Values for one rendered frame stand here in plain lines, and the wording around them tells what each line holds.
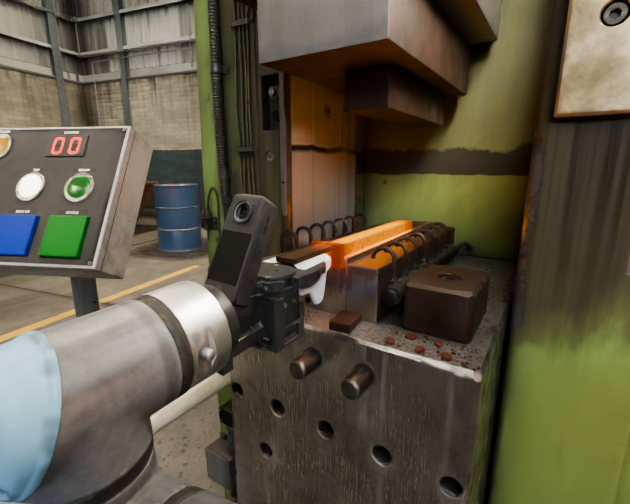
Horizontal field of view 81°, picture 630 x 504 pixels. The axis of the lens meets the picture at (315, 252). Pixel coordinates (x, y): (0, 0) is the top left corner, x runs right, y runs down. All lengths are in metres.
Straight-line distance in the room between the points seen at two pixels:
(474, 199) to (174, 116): 8.01
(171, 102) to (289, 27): 8.18
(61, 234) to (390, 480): 0.64
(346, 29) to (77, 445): 0.49
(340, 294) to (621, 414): 0.40
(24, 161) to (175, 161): 7.78
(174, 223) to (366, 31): 4.81
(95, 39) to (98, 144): 9.80
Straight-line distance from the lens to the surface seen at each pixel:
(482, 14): 0.76
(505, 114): 0.93
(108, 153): 0.80
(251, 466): 0.73
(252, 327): 0.40
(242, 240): 0.37
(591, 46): 0.57
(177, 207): 5.18
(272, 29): 0.60
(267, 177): 0.77
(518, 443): 0.71
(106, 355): 0.28
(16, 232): 0.83
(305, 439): 0.61
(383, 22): 0.51
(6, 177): 0.91
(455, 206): 0.95
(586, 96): 0.56
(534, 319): 0.62
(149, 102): 9.12
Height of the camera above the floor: 1.13
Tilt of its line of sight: 13 degrees down
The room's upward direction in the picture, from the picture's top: straight up
